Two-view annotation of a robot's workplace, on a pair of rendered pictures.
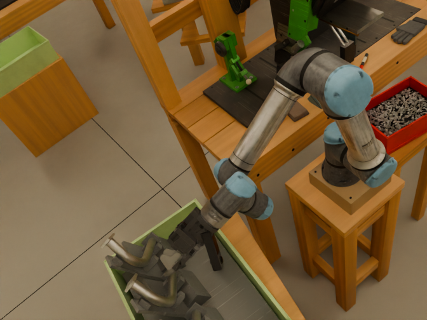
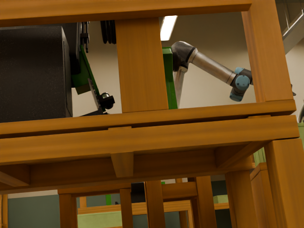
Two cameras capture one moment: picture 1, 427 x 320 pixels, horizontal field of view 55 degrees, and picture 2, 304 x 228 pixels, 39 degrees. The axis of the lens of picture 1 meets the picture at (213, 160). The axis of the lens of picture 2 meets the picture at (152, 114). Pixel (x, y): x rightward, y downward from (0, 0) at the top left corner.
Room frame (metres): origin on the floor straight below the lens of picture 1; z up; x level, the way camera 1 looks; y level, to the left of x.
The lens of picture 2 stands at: (3.05, 0.05, 0.54)
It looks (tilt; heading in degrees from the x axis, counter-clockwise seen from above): 15 degrees up; 195
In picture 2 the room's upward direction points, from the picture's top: 6 degrees counter-clockwise
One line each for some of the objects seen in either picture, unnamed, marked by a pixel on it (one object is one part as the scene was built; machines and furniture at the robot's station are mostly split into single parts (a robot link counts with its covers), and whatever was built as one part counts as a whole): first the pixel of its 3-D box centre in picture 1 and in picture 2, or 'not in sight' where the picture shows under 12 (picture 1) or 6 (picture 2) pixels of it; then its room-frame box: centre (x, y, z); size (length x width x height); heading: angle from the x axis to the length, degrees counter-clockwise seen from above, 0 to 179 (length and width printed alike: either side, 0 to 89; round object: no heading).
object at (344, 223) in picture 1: (342, 185); not in sight; (0.87, -0.44, 0.83); 0.32 x 0.32 x 0.04; 19
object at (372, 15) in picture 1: (336, 10); not in sight; (1.56, -0.77, 1.11); 0.39 x 0.16 x 0.03; 19
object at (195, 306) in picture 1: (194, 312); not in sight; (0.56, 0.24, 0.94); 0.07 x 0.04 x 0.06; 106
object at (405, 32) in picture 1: (407, 30); not in sight; (1.48, -1.10, 0.91); 0.20 x 0.11 x 0.03; 112
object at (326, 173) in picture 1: (342, 162); not in sight; (0.87, -0.44, 0.97); 0.15 x 0.15 x 0.10
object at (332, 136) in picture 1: (342, 141); not in sight; (0.87, -0.44, 1.09); 0.13 x 0.12 x 0.14; 13
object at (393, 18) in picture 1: (311, 51); not in sight; (1.63, -0.67, 0.89); 1.10 x 0.42 x 0.02; 109
